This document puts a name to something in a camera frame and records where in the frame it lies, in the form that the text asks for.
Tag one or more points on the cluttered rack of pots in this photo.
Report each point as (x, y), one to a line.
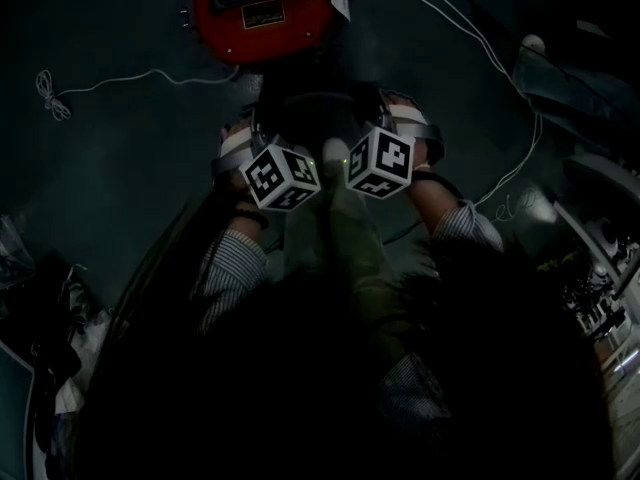
(605, 268)

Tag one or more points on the person's left hand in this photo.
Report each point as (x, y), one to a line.
(234, 132)

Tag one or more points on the person's right hand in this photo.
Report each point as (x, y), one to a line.
(402, 102)

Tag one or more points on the red vacuum cleaner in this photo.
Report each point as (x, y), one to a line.
(265, 18)

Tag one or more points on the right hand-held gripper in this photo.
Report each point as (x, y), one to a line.
(382, 163)

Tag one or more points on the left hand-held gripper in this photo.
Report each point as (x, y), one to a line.
(280, 178)

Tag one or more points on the person's right forearm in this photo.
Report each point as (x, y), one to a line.
(450, 208)

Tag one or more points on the striped shirt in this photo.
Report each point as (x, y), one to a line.
(412, 388)

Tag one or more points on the white shoe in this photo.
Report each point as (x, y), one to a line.
(335, 152)

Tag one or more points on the olive trousers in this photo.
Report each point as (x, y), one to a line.
(345, 253)

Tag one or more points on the person's left forearm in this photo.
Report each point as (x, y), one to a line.
(235, 263)

